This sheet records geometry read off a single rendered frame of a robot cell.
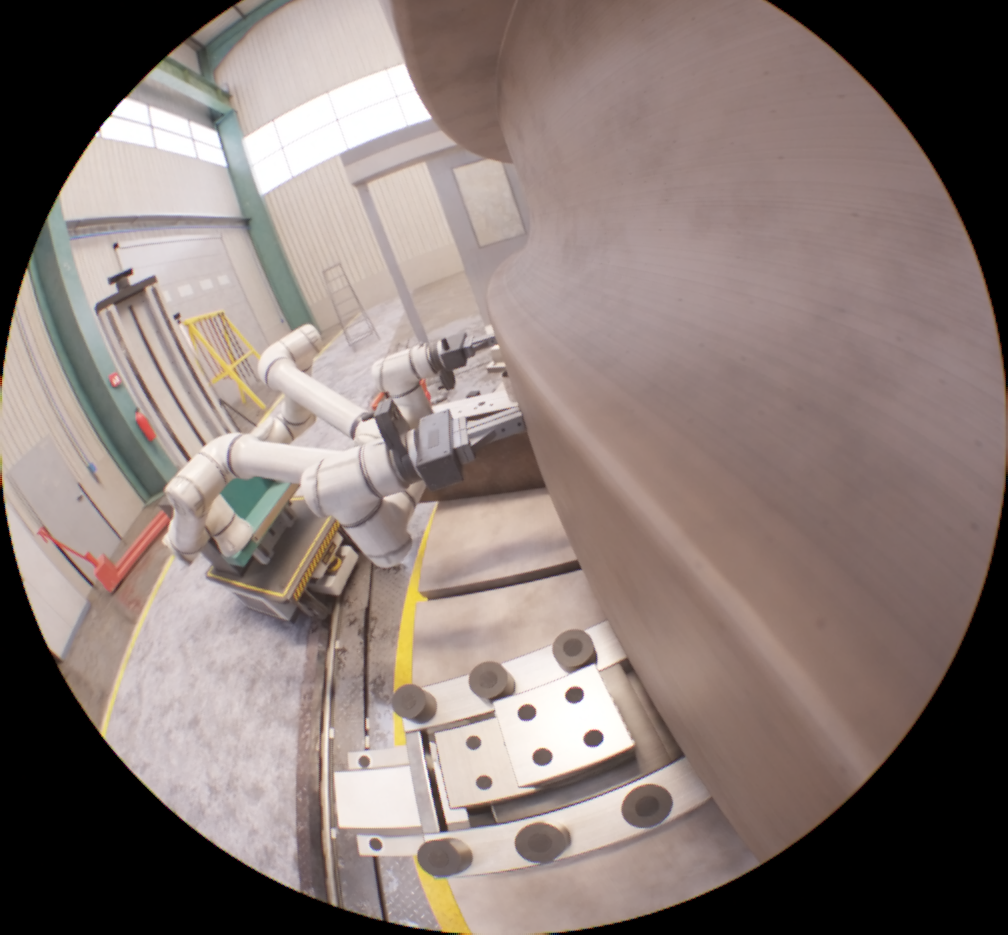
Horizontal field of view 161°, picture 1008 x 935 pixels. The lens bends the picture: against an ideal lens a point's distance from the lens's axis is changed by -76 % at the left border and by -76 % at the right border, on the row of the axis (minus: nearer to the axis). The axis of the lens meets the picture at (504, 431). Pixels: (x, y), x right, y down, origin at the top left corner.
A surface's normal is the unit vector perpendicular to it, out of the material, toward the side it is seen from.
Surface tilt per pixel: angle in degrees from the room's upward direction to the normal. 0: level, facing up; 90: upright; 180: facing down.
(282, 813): 0
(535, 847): 0
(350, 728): 0
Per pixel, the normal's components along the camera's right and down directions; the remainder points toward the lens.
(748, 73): -0.92, 0.38
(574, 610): -0.30, -0.80
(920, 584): -0.65, -0.56
